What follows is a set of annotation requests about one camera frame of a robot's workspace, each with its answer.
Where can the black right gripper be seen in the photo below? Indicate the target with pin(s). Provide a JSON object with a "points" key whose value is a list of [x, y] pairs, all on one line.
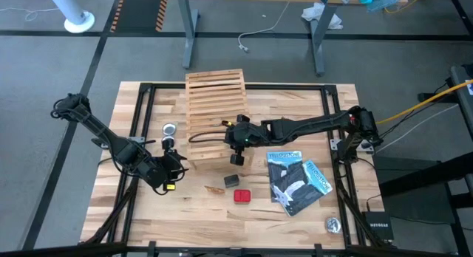
{"points": [[245, 137]]}

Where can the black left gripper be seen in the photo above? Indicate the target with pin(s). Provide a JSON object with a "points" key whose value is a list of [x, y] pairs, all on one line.
{"points": [[159, 172]]}

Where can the green black pepper tin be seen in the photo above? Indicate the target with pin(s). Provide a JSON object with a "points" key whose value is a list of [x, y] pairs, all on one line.
{"points": [[231, 181]]}

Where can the wooden slatted shelf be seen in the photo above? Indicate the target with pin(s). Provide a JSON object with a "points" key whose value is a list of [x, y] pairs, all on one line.
{"points": [[216, 98]]}

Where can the red smoked paprika tin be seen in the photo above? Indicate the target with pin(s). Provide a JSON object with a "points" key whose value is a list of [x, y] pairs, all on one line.
{"points": [[242, 196]]}

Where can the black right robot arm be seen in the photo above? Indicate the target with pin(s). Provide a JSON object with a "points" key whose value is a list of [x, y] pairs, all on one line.
{"points": [[314, 124]]}

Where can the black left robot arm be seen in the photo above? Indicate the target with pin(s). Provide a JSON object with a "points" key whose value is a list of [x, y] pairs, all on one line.
{"points": [[111, 140]]}

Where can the round flat tin lid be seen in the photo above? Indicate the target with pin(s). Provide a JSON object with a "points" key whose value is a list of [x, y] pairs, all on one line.
{"points": [[169, 129], [168, 142]]}

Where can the round shiny silver tin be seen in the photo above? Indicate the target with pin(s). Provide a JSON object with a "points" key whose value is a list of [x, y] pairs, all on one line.
{"points": [[333, 225]]}

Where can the white cloth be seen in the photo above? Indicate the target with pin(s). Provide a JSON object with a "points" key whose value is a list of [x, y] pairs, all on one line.
{"points": [[318, 13]]}

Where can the black mat with hazard stripes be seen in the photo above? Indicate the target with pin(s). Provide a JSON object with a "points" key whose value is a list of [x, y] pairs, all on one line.
{"points": [[140, 13]]}

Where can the white pole with round base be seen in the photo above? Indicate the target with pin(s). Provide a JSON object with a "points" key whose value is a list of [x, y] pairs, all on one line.
{"points": [[75, 13]]}

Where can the black metal stand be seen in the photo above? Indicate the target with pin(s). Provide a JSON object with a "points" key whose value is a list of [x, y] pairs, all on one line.
{"points": [[425, 175]]}

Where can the pile of clothes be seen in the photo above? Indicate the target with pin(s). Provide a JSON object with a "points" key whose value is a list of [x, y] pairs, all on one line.
{"points": [[386, 0]]}

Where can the grey equipment table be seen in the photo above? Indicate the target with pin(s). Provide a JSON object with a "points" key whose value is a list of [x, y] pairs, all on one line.
{"points": [[463, 102]]}

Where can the black aluminium table frame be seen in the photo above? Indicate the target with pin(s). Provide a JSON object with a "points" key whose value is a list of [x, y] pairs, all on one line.
{"points": [[288, 86]]}

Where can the black Netgear network switch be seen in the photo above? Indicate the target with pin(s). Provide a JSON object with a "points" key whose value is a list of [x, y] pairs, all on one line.
{"points": [[378, 225]]}

